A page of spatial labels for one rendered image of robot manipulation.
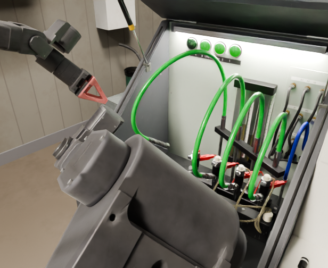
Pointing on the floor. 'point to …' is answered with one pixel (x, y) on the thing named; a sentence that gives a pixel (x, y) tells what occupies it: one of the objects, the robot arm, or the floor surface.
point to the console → (325, 192)
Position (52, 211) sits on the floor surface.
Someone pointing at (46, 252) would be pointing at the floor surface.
